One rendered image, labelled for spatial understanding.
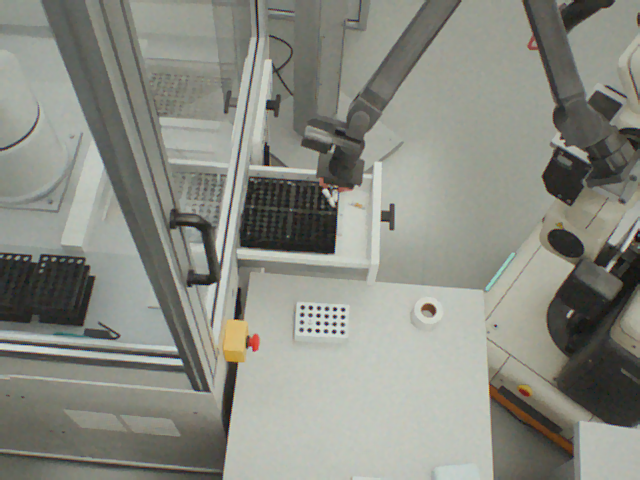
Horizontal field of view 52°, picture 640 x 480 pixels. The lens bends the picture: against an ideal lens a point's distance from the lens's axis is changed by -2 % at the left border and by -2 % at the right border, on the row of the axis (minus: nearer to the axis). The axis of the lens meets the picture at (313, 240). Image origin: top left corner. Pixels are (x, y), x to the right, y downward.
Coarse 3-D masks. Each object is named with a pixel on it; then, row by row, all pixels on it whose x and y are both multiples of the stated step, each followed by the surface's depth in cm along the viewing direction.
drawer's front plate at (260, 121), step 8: (264, 64) 179; (264, 72) 177; (264, 80) 176; (264, 88) 175; (264, 96) 173; (264, 104) 172; (264, 112) 173; (256, 120) 169; (264, 120) 174; (256, 128) 168; (264, 128) 176; (256, 136) 166; (264, 136) 178; (256, 144) 166; (256, 152) 169; (256, 160) 172
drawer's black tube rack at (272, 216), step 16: (256, 192) 162; (272, 192) 162; (288, 192) 166; (304, 192) 164; (320, 192) 162; (256, 208) 159; (272, 208) 159; (288, 208) 159; (304, 208) 164; (320, 208) 161; (256, 224) 157; (272, 224) 157; (288, 224) 157; (304, 224) 158; (320, 224) 158; (256, 240) 157; (272, 240) 155; (288, 240) 155; (304, 240) 155; (320, 240) 155
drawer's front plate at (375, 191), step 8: (376, 168) 163; (376, 176) 162; (376, 184) 160; (376, 192) 159; (376, 200) 158; (376, 208) 157; (376, 216) 156; (376, 224) 155; (368, 232) 164; (376, 232) 154; (368, 240) 162; (376, 240) 153; (368, 248) 160; (376, 248) 152; (368, 256) 158; (376, 256) 151; (376, 264) 150; (368, 272) 154; (376, 272) 152; (368, 280) 156
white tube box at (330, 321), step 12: (300, 312) 157; (312, 312) 157; (324, 312) 157; (336, 312) 158; (348, 312) 158; (300, 324) 158; (312, 324) 156; (324, 324) 158; (336, 324) 157; (300, 336) 155; (312, 336) 155; (324, 336) 155; (336, 336) 155
